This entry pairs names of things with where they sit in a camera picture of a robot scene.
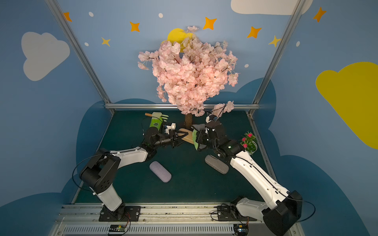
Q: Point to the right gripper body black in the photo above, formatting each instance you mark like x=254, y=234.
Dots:
x=201, y=138

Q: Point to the controller board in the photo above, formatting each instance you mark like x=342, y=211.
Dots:
x=240, y=230
x=117, y=229

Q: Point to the small pink flower pot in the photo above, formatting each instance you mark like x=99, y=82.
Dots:
x=249, y=143

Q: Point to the left controller board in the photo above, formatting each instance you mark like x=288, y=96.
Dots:
x=117, y=229

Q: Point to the pink cherry blossom tree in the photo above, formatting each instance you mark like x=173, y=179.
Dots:
x=189, y=72

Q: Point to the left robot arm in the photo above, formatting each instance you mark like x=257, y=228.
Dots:
x=100, y=171

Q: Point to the right aluminium frame post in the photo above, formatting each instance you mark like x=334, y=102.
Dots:
x=298, y=11

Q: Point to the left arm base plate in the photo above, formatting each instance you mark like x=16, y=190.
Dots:
x=121, y=214

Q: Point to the green black work glove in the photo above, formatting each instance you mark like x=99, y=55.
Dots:
x=157, y=119

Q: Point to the left aluminium frame post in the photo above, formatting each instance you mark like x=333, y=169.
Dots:
x=70, y=35

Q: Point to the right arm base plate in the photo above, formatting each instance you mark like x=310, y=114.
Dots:
x=226, y=212

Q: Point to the aluminium frame post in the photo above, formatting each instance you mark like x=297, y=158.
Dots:
x=70, y=35
x=298, y=11

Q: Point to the green grey microfiber cloth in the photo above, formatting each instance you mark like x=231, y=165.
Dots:
x=197, y=129

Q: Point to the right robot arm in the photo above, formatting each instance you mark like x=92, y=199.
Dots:
x=280, y=208

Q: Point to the grey eyeglass case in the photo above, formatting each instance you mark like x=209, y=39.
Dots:
x=217, y=164

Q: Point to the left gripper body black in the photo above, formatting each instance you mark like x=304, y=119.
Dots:
x=172, y=139

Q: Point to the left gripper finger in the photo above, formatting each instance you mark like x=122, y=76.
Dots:
x=178, y=142
x=181, y=134

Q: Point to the purple eyeglass case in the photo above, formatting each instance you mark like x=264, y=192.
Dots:
x=163, y=174

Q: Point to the tan eyeglass case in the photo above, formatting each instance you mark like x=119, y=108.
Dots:
x=189, y=138

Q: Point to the right controller board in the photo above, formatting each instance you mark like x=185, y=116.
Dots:
x=240, y=230

